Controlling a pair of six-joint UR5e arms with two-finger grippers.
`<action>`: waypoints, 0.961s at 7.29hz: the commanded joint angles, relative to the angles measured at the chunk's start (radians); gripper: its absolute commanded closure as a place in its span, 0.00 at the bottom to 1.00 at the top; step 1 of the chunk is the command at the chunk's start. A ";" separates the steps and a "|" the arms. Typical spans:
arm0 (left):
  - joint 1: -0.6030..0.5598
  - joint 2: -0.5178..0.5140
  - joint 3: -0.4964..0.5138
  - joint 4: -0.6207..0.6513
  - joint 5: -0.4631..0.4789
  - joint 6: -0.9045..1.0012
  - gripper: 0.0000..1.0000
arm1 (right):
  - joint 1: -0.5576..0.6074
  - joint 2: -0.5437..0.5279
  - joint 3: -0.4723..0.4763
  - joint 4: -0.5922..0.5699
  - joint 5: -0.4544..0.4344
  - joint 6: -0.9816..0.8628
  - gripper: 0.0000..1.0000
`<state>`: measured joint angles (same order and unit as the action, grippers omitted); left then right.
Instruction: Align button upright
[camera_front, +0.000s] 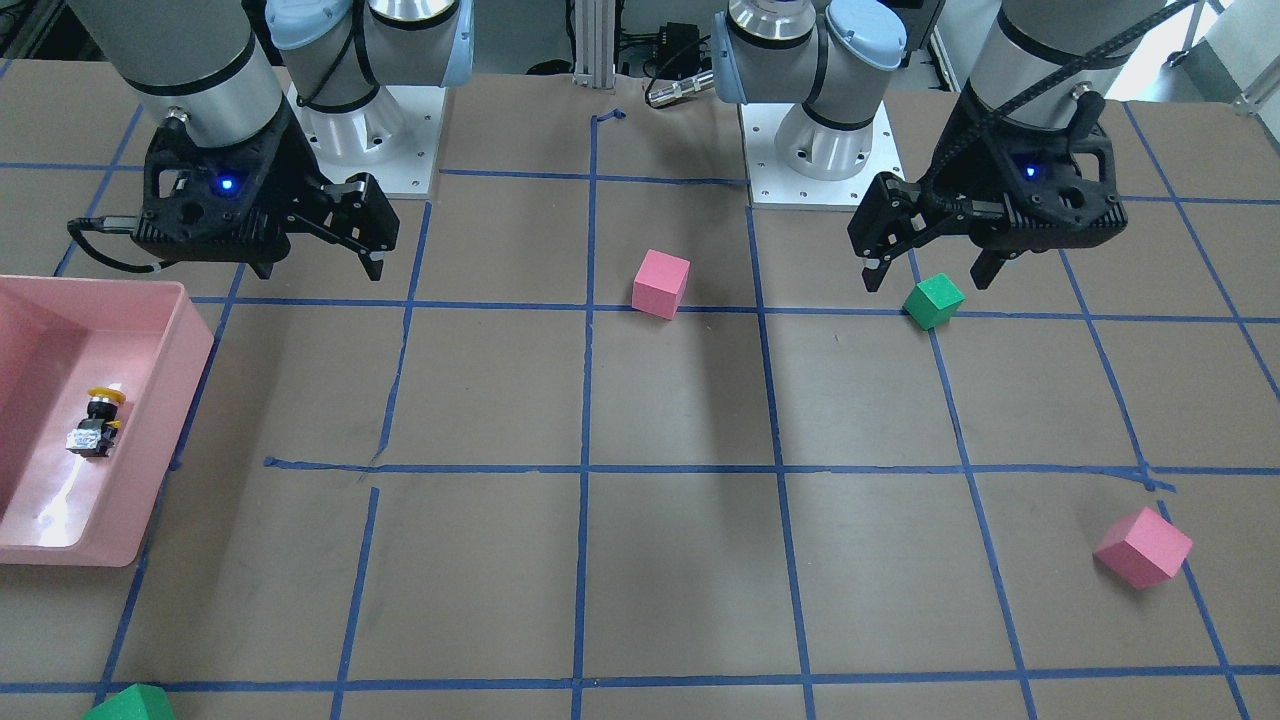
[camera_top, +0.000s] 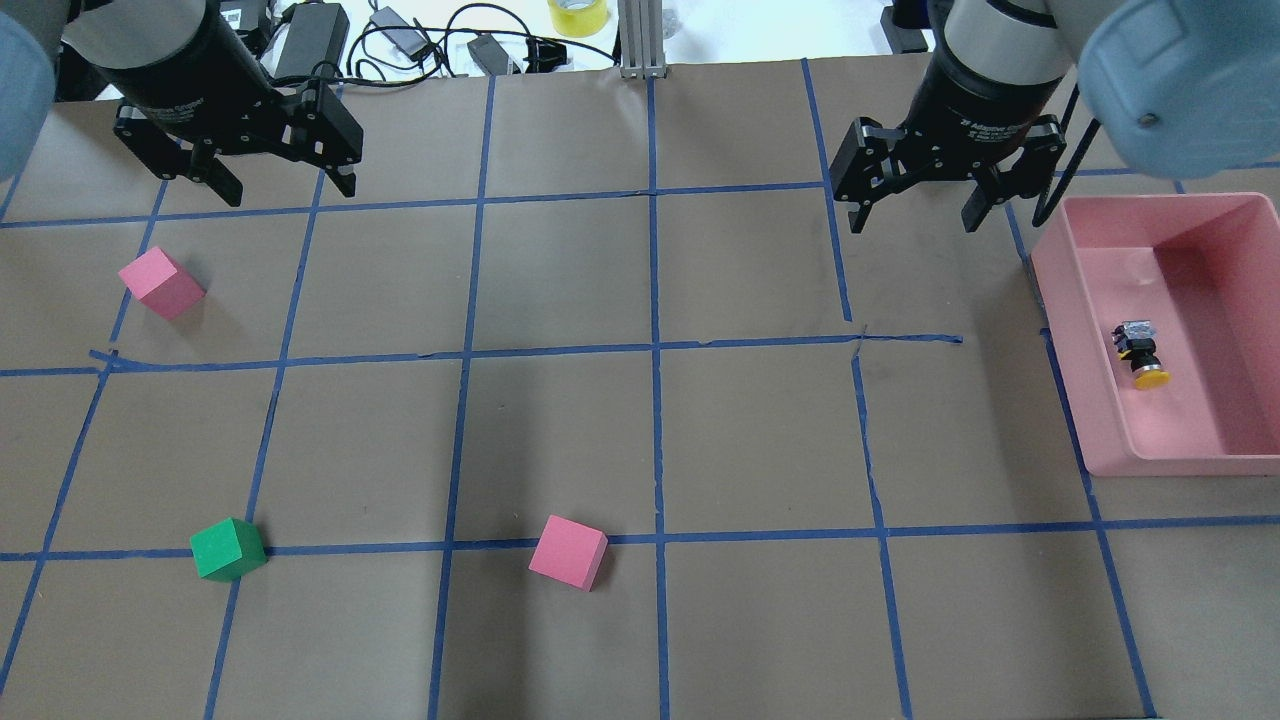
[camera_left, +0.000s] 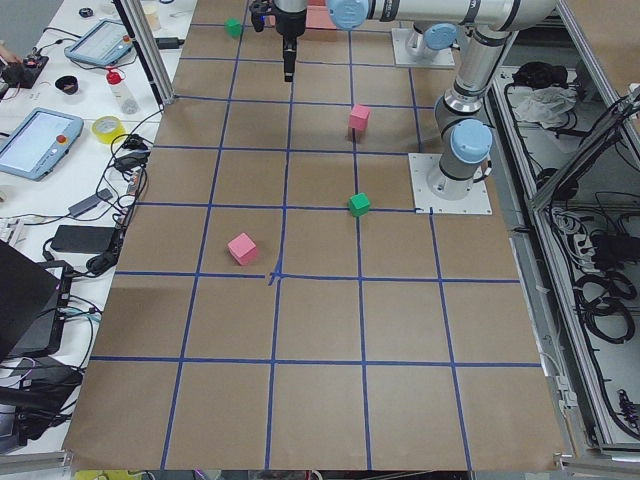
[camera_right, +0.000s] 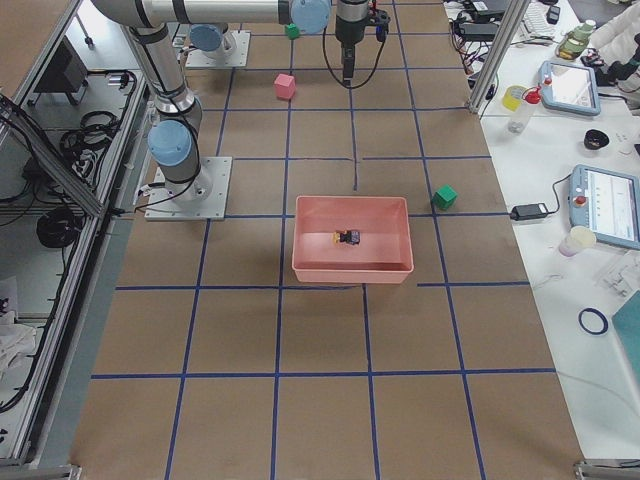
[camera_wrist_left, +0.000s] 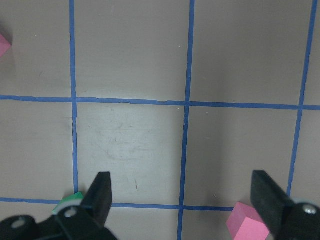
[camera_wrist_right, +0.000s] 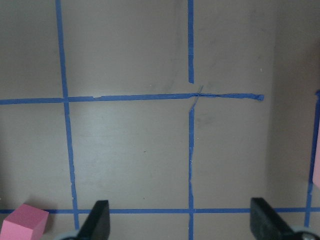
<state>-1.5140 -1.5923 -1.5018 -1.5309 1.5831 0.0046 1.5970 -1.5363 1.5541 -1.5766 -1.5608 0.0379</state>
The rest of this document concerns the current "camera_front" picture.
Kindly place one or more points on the yellow push button switch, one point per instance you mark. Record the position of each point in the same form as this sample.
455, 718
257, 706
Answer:
95, 434

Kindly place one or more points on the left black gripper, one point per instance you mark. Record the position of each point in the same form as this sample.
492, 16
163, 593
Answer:
946, 178

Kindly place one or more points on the pink cube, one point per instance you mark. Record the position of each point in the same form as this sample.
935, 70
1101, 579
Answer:
660, 284
1143, 549

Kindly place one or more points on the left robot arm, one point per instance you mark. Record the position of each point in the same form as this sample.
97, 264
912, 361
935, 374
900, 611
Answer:
836, 63

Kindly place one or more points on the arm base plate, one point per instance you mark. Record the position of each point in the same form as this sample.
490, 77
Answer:
795, 163
395, 138

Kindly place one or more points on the pink cube centre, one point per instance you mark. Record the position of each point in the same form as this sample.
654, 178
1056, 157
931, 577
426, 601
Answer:
660, 284

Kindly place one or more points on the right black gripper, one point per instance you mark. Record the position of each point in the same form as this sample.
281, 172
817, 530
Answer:
291, 172

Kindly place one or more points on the pink cube far side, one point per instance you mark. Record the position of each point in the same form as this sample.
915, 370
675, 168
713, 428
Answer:
1143, 549

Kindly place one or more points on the pink plastic bin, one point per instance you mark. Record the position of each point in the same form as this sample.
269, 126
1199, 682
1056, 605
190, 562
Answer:
96, 382

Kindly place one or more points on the green cube near left arm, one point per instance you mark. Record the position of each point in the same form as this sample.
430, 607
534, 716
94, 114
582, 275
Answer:
933, 301

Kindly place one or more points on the aluminium frame post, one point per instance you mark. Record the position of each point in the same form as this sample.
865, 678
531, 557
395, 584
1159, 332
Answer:
594, 27

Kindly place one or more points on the green cube near bin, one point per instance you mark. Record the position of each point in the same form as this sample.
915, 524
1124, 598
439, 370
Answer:
136, 702

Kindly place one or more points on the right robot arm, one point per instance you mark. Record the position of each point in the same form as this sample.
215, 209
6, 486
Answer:
202, 61

